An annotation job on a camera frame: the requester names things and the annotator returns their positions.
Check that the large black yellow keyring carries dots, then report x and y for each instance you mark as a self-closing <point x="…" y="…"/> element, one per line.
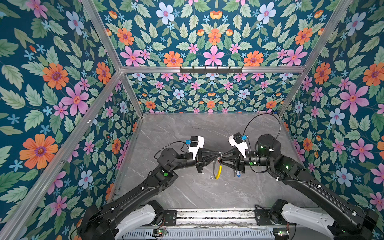
<point x="217" y="170"/>

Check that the black wall hook rack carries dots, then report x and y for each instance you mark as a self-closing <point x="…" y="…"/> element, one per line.
<point x="210" y="70"/>

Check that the white ventilation grille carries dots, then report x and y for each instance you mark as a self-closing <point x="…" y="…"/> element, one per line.
<point x="199" y="234"/>

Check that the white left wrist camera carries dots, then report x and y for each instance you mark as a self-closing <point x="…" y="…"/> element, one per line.
<point x="194" y="144"/>

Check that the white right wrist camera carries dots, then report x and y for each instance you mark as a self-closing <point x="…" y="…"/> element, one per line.
<point x="239" y="141"/>

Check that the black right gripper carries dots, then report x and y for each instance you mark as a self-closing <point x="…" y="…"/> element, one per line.
<point x="240" y="164"/>

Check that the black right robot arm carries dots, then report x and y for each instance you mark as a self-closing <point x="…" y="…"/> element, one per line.
<point x="341" y="220"/>

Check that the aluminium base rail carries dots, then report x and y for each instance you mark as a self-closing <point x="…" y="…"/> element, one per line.
<point x="217" y="217"/>

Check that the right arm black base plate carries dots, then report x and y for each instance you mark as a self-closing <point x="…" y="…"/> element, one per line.
<point x="264" y="217"/>

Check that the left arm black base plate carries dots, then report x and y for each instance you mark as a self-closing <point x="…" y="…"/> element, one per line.
<point x="166" y="218"/>

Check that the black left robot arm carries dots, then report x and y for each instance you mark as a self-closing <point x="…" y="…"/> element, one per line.
<point x="137" y="207"/>

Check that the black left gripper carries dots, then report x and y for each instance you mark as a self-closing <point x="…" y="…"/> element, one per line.
<point x="199" y="160"/>

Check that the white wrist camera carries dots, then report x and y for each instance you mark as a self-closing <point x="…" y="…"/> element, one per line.
<point x="239" y="141"/>
<point x="194" y="144"/>

